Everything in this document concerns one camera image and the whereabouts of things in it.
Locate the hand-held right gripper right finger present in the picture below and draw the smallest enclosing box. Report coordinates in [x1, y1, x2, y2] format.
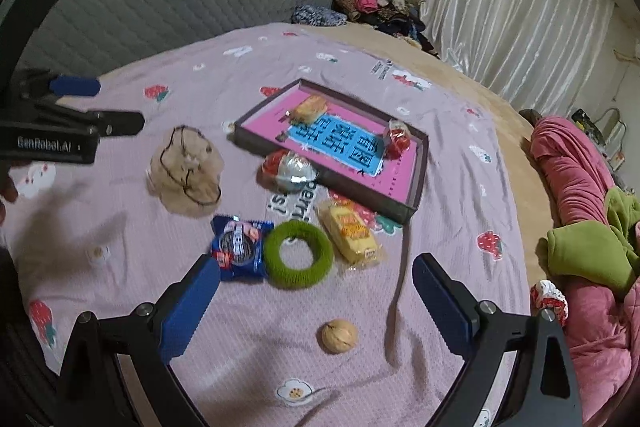
[411, 252, 585, 427]

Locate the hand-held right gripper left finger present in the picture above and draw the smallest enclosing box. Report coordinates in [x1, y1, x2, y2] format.
[55, 253, 222, 427]

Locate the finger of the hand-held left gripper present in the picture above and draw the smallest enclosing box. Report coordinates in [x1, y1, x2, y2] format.
[15, 99, 146, 138]
[12, 72, 102, 100]

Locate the blue cookie packet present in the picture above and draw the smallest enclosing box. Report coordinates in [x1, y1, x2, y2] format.
[210, 214, 276, 283]

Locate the beige mesh hair net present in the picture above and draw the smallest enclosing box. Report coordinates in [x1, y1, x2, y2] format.
[149, 124, 225, 214]

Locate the green hair scrunchie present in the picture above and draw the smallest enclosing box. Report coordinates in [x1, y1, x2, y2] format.
[263, 221, 335, 291]

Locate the walnut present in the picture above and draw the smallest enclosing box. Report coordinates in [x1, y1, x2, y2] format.
[320, 319, 359, 354]

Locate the pink cardboard tray box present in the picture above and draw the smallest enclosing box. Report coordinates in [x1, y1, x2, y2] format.
[233, 78, 430, 225]

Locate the person's left hand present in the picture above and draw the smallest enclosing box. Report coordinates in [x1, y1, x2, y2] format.
[0, 159, 20, 228]

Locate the pink strawberry printed blanket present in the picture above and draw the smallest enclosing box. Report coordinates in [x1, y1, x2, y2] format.
[0, 23, 531, 427]

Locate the red white scrunchie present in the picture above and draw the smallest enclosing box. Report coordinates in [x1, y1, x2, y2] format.
[530, 279, 570, 327]

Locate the yellow cake packet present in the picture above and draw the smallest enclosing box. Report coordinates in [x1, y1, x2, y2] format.
[316, 199, 388, 268]
[289, 94, 328, 125]

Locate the green fleece blanket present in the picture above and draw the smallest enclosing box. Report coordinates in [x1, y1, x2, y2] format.
[537, 188, 640, 303]

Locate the red silver snack packet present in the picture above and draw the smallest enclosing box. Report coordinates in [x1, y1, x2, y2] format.
[260, 150, 317, 190]

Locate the red white snack packet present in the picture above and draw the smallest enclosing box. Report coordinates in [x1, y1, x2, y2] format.
[382, 118, 413, 160]

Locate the pink quilt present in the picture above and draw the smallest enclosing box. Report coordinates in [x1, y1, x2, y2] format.
[530, 116, 640, 427]

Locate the dark blue patterned cloth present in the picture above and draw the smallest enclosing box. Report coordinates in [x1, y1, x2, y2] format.
[291, 4, 347, 28]

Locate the cluttered grey dresser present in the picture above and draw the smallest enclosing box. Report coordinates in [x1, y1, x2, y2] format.
[570, 107, 640, 188]

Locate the arched table mirror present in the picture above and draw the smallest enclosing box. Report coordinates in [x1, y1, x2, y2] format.
[606, 108, 629, 150]

